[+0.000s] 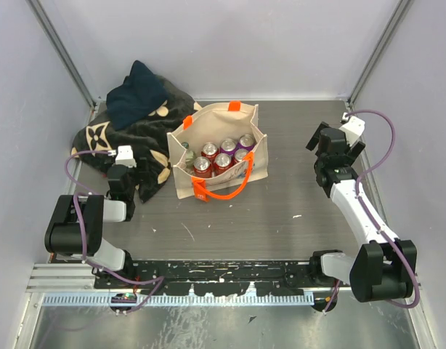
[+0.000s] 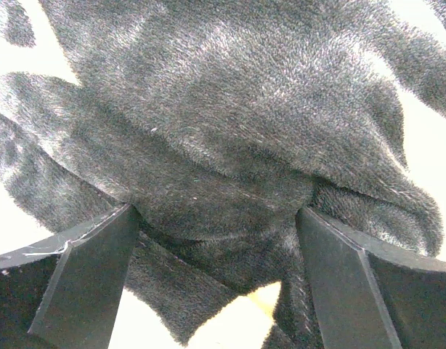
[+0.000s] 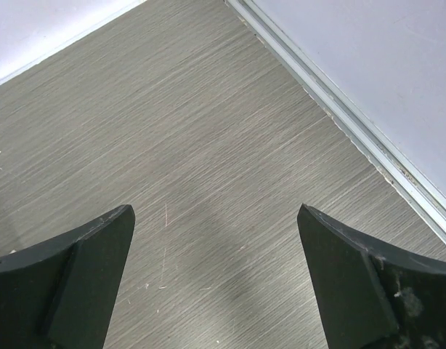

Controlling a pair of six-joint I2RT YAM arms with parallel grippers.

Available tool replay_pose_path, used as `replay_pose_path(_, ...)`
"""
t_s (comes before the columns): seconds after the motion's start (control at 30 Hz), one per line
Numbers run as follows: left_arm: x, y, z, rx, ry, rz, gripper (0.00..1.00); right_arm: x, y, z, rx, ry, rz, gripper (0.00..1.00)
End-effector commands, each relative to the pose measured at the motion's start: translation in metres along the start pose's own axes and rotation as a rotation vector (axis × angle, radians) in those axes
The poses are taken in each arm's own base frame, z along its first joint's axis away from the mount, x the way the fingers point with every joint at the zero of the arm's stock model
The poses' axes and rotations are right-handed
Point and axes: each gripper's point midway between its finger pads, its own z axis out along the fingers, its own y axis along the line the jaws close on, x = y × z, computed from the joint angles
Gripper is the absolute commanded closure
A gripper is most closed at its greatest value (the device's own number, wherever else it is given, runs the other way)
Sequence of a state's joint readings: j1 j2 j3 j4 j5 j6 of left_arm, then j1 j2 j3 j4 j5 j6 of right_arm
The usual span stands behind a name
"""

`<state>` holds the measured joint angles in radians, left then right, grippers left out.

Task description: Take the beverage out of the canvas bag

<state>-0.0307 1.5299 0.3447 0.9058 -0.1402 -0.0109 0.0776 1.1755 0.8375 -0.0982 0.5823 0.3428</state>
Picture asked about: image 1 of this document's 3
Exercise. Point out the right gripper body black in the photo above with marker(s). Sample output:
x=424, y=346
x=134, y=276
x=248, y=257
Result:
x=348, y=159

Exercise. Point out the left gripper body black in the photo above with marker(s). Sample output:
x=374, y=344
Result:
x=132, y=187

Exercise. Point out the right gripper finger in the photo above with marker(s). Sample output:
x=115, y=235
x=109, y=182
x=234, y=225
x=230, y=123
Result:
x=356, y=150
x=313, y=142

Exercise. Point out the purple soda can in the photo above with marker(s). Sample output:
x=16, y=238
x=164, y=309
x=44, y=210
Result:
x=228, y=146
x=246, y=142

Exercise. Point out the red soda can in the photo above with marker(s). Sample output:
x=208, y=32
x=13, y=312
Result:
x=222, y=163
x=239, y=155
x=202, y=167
x=210, y=151

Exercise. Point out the beige canvas tote bag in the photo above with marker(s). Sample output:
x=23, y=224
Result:
x=213, y=124

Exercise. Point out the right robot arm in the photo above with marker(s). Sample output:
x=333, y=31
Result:
x=384, y=268

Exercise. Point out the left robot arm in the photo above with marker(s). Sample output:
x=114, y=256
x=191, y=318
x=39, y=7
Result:
x=76, y=226

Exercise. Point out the navy blue cloth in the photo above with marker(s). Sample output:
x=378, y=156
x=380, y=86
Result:
x=140, y=94

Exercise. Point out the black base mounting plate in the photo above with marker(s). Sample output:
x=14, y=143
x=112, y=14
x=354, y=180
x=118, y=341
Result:
x=220, y=277

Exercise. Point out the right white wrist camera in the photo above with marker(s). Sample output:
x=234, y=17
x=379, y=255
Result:
x=352, y=127

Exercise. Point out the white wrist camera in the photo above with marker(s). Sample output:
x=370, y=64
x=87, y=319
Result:
x=352, y=127
x=125, y=156

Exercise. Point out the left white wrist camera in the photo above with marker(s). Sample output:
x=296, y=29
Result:
x=125, y=156

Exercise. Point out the aluminium front rail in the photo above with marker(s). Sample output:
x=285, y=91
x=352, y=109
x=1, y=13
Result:
x=69, y=283

